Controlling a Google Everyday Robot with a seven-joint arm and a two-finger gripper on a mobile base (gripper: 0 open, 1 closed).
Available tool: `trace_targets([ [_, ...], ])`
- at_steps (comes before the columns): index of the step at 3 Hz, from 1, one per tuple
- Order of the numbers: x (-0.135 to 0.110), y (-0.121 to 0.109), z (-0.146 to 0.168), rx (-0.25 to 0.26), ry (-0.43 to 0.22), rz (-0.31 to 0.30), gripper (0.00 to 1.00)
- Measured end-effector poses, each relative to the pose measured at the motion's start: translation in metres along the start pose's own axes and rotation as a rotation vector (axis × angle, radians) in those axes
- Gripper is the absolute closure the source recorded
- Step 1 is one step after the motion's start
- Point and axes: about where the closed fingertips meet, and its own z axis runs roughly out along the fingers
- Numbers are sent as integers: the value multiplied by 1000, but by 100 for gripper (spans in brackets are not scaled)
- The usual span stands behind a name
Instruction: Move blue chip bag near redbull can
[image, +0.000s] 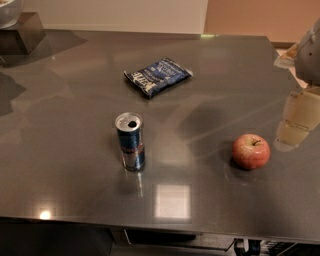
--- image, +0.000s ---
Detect dark wooden block stand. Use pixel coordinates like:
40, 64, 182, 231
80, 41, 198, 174
0, 12, 46, 55

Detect red apple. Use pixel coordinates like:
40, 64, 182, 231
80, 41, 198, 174
232, 134, 271, 170

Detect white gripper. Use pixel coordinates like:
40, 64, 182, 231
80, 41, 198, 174
274, 19, 320, 152

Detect blue chip bag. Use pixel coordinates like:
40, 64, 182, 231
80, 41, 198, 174
124, 58, 193, 98

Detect white bowl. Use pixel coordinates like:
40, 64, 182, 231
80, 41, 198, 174
0, 0, 24, 29

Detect redbull can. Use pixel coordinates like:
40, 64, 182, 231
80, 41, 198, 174
115, 112, 145, 171

